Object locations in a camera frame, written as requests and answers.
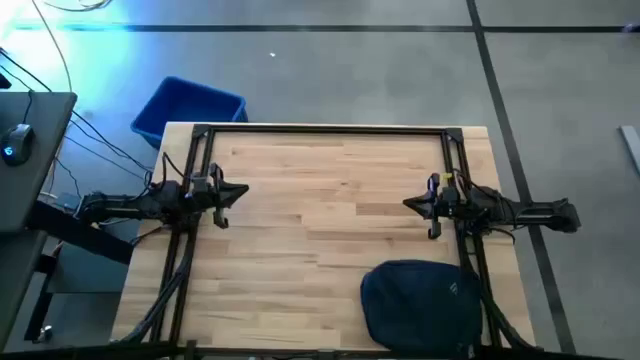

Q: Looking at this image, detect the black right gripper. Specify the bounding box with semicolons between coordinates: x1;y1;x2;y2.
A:
402;183;462;240

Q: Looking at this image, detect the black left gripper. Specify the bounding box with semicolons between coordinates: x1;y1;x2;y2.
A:
189;173;250;230

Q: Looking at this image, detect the navy blue backpack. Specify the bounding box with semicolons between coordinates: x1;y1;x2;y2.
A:
360;258;485;359

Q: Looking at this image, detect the blue plastic bin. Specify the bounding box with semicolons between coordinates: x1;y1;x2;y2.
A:
130;75;249;150

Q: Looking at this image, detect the black desk support beam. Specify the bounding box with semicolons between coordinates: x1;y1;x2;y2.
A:
27;199;135;265

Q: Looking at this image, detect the grey power adapter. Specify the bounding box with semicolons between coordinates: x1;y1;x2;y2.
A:
49;191;81;211

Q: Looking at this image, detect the dark grey desk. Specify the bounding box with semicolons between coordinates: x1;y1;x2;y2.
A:
0;91;79;236

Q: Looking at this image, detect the grey metal bar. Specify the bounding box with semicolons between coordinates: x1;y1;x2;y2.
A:
619;124;640;176

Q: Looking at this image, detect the black computer mouse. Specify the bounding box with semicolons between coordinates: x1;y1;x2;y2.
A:
0;123;35;167

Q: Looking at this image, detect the black aluminium table frame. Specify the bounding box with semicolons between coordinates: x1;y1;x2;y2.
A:
112;123;539;354

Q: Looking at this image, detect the black cable bundle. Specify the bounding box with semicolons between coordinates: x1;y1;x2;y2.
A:
122;227;196;346
462;234;534;351

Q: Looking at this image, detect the black floor cable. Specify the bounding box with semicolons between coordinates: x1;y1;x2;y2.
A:
69;108;155;175
0;47;53;93

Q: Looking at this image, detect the thin looped floor cable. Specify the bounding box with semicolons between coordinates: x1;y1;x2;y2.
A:
42;0;114;13

